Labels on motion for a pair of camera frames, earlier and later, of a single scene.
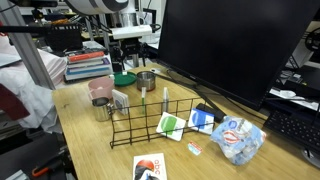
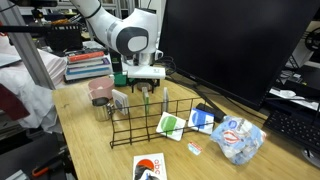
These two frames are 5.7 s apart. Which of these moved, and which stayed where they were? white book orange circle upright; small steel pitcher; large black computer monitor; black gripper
Moved: black gripper
Stayed: large black computer monitor; white book orange circle upright; small steel pitcher
